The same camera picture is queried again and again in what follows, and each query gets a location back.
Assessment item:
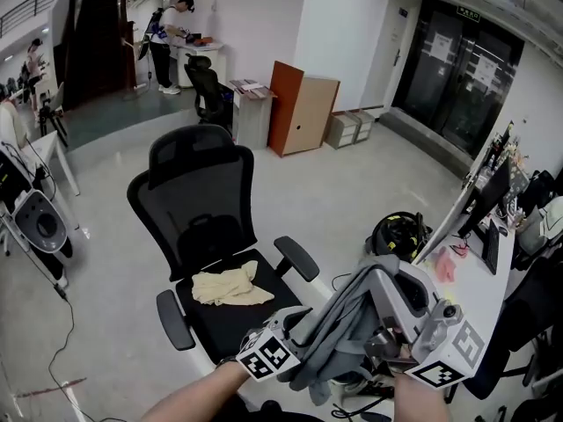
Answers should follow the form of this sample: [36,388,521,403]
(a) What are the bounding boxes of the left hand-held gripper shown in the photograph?
[236,306,314,382]

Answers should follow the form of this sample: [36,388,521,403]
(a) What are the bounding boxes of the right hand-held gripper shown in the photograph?
[364,262,486,389]

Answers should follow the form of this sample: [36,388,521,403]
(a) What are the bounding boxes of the grey clothes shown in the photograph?
[288,252,402,407]

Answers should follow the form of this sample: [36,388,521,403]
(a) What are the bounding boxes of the black mesh office chair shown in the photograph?
[126,123,321,367]

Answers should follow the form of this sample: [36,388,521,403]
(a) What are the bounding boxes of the person's right forearm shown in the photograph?
[391,372,452,422]

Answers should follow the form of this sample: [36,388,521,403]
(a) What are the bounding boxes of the person's left forearm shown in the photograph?
[140,360,250,422]

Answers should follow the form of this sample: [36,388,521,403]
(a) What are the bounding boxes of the black office chair with headrest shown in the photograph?
[183,54,234,131]

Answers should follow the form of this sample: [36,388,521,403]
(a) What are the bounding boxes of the pink soft item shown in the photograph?
[433,248,458,283]

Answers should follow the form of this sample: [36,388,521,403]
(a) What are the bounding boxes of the beige crumpled cloth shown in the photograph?
[191,259,276,308]

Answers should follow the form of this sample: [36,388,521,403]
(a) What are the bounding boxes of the black yellow helmet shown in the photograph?
[367,211,435,266]

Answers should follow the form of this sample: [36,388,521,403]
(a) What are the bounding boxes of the long white desk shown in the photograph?
[413,164,518,355]

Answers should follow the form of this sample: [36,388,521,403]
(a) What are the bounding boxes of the black keyboard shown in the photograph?
[481,220,501,276]

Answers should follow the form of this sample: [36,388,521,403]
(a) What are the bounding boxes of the person's black trousers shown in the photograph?
[193,393,326,422]

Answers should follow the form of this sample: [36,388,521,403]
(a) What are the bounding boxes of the black computer monitor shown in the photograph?
[457,156,511,239]

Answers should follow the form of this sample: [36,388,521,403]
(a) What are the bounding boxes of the small grey drawer unit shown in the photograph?
[325,111,364,151]
[351,108,377,145]

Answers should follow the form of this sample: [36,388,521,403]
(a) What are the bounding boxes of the grey narrow cabinet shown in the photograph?
[228,79,276,151]

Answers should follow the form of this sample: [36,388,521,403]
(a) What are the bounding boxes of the orange wooden cabinet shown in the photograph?
[267,61,341,158]

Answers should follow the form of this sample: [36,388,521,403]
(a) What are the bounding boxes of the black glass double door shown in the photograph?
[391,0,525,160]

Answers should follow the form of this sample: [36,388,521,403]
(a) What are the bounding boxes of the red floor tape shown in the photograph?
[17,378,87,399]

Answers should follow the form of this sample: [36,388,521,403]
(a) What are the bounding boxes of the white door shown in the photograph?
[383,4,417,109]

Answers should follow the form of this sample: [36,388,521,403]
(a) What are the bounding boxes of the white paper door notice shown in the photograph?
[428,31,454,59]
[473,53,498,85]

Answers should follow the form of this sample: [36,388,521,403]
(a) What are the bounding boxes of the round white counter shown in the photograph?
[173,40,225,90]

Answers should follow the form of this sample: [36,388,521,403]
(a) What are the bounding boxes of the small white table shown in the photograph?
[26,129,83,232]

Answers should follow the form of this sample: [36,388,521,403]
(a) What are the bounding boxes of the black equipment rack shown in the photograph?
[0,142,36,215]

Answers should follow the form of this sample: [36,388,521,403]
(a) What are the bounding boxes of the dark wooden staircase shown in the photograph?
[52,0,137,112]

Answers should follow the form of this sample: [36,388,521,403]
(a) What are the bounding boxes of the black metal railing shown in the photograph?
[0,0,67,39]

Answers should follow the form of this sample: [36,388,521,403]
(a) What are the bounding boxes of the right hand-held gripper camera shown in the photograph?
[421,299,466,351]

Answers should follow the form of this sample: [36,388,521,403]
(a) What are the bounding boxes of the black floor cable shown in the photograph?
[47,279,128,422]

